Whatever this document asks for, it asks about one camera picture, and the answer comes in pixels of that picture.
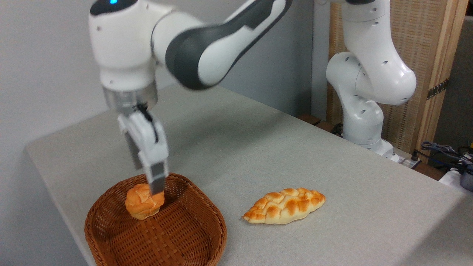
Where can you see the black plug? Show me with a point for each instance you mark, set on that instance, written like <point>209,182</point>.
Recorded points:
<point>415,155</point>

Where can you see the small round bread bun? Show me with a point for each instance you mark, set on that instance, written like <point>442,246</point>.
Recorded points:
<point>142,205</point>

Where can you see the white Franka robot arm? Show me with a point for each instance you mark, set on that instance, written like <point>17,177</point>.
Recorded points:
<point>122,44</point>

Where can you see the brown woven wicker basket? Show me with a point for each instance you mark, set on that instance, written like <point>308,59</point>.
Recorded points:
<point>177,232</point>

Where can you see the black metal screen hinge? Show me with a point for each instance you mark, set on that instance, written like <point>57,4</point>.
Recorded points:
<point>437,89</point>

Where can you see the long braided bread loaf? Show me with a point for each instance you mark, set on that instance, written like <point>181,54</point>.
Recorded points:
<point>284,206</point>

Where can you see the grey device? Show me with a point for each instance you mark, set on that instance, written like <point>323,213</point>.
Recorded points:
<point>467,179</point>

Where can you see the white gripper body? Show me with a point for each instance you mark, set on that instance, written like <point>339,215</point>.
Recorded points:
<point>146,136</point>

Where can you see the white box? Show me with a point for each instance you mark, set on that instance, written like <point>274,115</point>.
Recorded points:
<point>450,178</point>

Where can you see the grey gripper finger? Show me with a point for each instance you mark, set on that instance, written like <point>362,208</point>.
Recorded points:
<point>133,153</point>
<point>158,177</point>

